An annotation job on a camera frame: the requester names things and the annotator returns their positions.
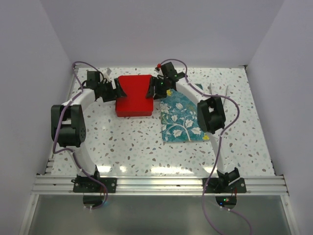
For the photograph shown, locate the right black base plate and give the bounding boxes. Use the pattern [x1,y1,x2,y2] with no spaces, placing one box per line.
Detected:
[202,178,247,194]

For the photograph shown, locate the red box lid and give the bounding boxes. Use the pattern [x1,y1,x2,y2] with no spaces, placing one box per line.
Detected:
[115,75,154,111]

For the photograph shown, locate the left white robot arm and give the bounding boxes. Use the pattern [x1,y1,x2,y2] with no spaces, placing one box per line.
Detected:
[51,71,127,192]

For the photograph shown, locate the red chocolate box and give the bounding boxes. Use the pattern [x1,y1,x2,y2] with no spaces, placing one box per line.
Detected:
[115,109,152,117]

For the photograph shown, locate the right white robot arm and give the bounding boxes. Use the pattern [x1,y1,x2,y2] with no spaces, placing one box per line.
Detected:
[146,59,240,192]

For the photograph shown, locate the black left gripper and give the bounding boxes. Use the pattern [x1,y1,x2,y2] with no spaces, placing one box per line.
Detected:
[97,78,126,103]

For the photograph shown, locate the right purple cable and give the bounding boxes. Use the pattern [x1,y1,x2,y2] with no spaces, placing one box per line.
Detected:
[156,58,254,235]

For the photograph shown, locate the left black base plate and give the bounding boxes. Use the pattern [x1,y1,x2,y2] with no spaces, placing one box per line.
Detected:
[71,177,117,193]

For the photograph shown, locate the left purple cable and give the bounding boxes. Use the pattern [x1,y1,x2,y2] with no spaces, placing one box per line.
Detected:
[52,61,109,210]

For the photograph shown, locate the teal floral tray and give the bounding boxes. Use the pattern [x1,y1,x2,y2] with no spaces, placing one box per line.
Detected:
[160,89,209,142]

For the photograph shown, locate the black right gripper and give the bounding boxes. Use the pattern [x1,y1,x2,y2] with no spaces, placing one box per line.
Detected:
[146,76,169,100]

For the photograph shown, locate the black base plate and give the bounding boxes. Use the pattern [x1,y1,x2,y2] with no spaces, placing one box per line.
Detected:
[202,178,247,194]
[71,177,117,193]

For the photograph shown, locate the aluminium mounting rail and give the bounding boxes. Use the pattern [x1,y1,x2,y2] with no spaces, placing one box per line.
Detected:
[31,175,289,196]

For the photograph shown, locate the metal tweezers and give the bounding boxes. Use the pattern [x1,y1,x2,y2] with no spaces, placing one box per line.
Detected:
[208,83,229,105]

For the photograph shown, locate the purple cable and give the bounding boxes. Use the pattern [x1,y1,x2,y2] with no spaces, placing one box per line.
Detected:
[156,58,254,235]
[52,61,109,210]

